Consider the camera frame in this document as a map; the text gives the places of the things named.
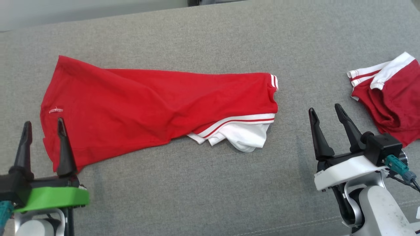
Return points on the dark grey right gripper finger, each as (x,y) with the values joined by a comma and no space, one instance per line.
(351,134)
(320,144)

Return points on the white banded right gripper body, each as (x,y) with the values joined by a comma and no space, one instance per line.
(343,170)

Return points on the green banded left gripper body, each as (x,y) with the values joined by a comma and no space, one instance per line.
(52,196)

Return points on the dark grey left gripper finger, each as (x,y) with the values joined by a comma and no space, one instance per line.
(65,157)
(23,154)

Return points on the red shorts with white band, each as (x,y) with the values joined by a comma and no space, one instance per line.
(393,95)

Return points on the red basketball jersey white trim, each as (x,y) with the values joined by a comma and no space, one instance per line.
(131,108)

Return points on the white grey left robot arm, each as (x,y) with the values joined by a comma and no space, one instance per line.
(36,226)

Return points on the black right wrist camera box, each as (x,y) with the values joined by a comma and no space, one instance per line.
(382,147)

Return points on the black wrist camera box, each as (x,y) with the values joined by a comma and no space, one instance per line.
(382,147)
(6,191)

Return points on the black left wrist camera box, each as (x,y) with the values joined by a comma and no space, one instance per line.
(6,191)

